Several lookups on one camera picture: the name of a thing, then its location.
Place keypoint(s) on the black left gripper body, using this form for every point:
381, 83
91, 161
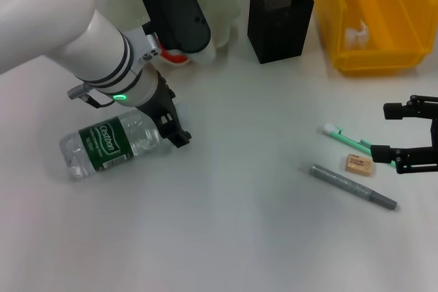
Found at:
164, 104

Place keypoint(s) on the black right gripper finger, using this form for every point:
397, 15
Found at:
403, 157
407, 109

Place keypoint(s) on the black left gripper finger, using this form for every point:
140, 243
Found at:
174, 131

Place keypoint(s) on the tan eraser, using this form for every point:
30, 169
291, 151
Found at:
359, 165

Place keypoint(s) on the red ball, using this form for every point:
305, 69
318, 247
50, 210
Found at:
171, 57

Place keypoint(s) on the green white toothbrush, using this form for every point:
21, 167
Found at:
345, 139

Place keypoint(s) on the grey glitter pen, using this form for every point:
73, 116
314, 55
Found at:
345, 184

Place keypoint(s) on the clear green-label water bottle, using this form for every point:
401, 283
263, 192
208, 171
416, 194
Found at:
102, 145

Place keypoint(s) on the pale green wavy fruit plate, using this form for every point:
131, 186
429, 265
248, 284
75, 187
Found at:
222, 4

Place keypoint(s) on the black mesh pen holder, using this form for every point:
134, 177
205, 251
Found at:
277, 32

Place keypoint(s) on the yellow plastic storage bin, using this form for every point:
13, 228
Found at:
386, 4

